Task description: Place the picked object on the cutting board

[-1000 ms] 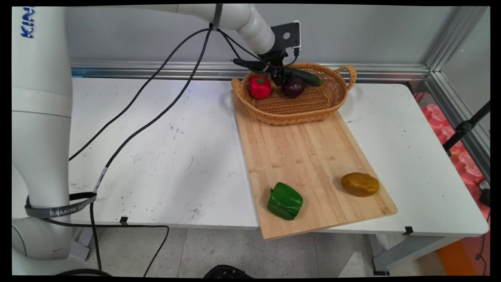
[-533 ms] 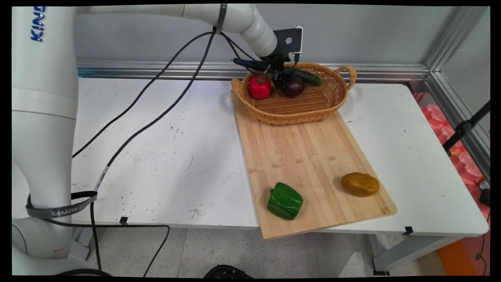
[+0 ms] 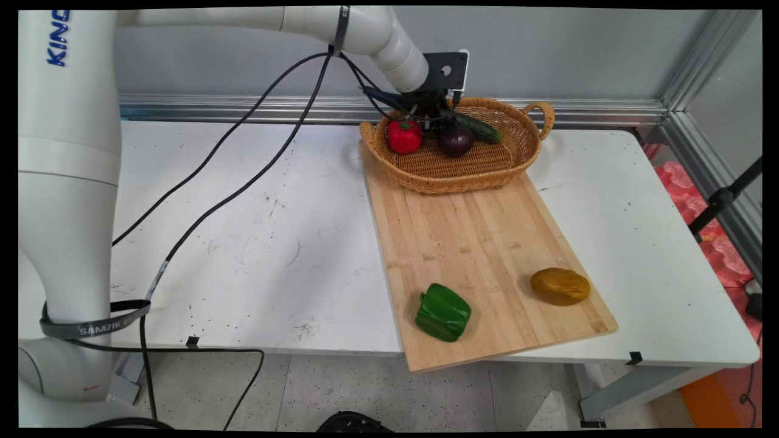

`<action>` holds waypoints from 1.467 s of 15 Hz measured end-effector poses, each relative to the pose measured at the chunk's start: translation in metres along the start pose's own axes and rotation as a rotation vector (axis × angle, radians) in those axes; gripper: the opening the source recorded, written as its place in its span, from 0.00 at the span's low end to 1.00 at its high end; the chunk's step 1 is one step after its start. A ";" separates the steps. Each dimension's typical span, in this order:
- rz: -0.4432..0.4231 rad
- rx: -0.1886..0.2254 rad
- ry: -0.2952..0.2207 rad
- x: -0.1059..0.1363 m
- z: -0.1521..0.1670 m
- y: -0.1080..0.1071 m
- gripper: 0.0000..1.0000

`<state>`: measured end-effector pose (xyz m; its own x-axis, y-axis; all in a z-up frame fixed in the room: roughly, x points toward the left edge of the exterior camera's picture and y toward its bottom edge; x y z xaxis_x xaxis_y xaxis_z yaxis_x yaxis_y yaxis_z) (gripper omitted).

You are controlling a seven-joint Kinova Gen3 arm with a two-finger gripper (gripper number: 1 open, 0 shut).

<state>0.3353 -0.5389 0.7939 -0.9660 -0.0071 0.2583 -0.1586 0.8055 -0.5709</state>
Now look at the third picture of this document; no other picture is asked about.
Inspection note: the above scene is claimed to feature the aluminium back frame rail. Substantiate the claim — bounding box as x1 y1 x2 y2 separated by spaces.
117 92 668 129

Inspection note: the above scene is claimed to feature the black round floor object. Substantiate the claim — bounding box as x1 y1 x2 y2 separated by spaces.
316 411 394 433

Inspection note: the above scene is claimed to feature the grey table leg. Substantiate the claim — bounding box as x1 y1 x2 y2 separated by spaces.
572 363 725 429
108 350 150 406

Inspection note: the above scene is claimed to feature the black tripod stand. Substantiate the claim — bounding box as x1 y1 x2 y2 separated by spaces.
688 156 763 245

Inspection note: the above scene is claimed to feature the brown potato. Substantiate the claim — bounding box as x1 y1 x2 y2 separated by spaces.
529 267 592 307

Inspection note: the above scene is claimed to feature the red toy tomato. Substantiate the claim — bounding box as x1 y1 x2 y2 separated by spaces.
386 118 423 155

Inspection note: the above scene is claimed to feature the long black robot cable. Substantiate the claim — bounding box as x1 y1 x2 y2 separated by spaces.
138 51 405 422
64 51 335 431

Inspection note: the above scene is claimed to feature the pink bubble wrap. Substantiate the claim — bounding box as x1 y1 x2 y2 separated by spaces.
644 143 763 341

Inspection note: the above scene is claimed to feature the thin black floor cable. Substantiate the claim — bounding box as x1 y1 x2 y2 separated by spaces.
738 327 763 428

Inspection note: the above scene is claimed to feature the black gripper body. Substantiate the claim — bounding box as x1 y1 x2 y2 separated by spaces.
397 88 457 120

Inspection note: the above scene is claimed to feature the small black floor device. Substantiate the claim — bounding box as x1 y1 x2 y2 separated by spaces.
743 279 763 324

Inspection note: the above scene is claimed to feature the aluminium side frame rail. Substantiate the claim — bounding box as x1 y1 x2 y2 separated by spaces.
660 111 763 285

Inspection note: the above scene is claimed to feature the woven wicker basket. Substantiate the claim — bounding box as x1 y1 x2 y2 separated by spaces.
359 97 556 195

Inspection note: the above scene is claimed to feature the green bell pepper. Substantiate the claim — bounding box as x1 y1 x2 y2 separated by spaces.
415 282 473 343

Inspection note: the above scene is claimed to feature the orange floor panel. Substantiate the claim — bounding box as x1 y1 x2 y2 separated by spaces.
677 359 763 429

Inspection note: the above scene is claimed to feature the dark green cucumber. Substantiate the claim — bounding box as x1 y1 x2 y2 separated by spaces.
363 87 503 145

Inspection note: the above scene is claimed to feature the dark purple onion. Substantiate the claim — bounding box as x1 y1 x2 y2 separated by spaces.
437 122 476 159

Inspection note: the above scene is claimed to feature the aluminium corner frame post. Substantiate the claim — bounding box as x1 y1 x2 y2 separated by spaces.
660 9 759 115

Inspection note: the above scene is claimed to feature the wooden cutting board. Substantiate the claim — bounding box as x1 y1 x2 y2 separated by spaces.
360 139 620 374

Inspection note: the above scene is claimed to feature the black printed cable strap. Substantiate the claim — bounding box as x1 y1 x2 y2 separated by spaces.
39 299 152 340

